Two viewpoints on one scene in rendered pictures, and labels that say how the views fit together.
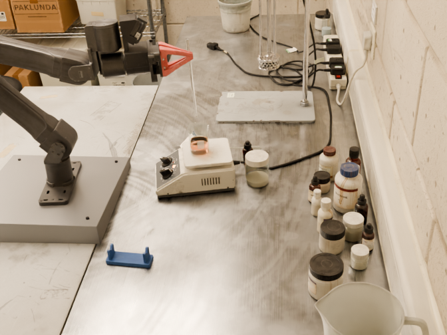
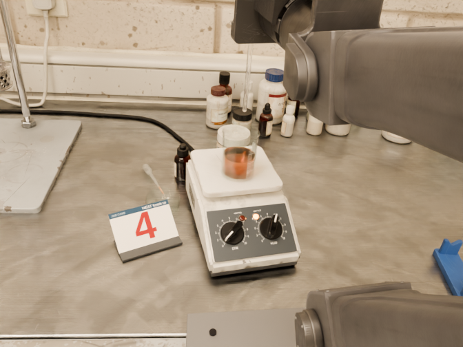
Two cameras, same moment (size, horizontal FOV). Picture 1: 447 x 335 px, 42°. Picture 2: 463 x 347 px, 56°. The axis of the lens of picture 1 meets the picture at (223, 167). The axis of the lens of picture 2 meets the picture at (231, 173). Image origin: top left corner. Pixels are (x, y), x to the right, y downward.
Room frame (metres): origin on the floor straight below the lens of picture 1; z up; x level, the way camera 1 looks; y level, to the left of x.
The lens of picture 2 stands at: (1.39, 0.58, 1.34)
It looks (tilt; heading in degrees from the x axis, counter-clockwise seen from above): 34 degrees down; 258
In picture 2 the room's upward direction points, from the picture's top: 5 degrees clockwise
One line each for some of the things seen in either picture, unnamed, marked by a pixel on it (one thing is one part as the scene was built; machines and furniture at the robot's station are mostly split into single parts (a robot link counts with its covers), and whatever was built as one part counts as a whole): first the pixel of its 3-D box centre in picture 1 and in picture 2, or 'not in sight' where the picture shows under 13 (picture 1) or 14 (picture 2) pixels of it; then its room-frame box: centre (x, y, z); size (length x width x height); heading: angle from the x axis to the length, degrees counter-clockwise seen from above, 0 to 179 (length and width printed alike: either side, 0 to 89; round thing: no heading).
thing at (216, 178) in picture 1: (197, 168); (237, 202); (1.26, 0.07, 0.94); 0.22 x 0.13 x 0.08; 94
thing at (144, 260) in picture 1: (128, 254); (460, 269); (0.97, 0.22, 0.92); 0.10 x 0.03 x 0.04; 78
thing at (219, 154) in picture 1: (206, 152); (234, 169); (1.26, 0.04, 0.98); 0.12 x 0.12 x 0.01; 4
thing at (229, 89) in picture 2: (352, 165); (223, 93); (1.22, -0.32, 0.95); 0.04 x 0.04 x 0.10
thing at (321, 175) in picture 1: (321, 182); (242, 120); (1.19, -0.24, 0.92); 0.04 x 0.04 x 0.04
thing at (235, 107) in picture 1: (265, 106); (7, 158); (1.64, -0.14, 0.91); 0.30 x 0.20 x 0.01; 83
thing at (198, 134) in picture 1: (197, 139); (238, 153); (1.27, 0.06, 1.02); 0.06 x 0.05 x 0.08; 39
